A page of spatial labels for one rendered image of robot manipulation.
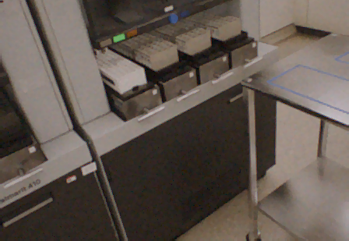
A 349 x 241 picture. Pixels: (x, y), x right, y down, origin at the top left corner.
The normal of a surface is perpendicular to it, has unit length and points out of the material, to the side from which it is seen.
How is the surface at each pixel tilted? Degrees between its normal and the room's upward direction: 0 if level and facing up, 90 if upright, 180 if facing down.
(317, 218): 0
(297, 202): 0
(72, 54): 90
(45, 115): 90
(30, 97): 90
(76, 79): 90
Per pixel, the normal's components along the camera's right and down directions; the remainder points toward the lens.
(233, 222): -0.15, -0.84
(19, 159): 0.58, 0.36
